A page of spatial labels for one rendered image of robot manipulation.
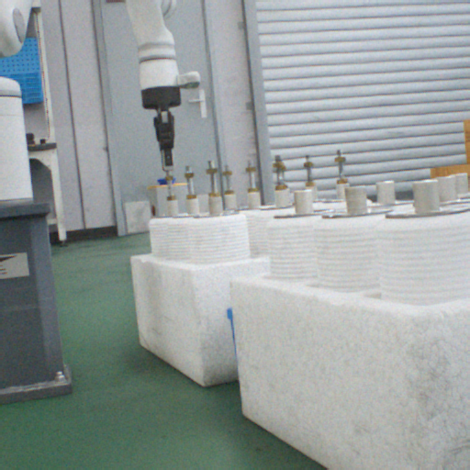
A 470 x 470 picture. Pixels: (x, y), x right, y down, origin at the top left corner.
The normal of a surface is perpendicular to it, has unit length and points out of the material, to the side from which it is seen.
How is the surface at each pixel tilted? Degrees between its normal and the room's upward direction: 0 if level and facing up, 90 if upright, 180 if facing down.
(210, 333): 90
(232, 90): 90
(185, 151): 90
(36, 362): 90
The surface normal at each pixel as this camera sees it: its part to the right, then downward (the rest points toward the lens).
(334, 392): -0.92, 0.12
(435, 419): 0.37, 0.02
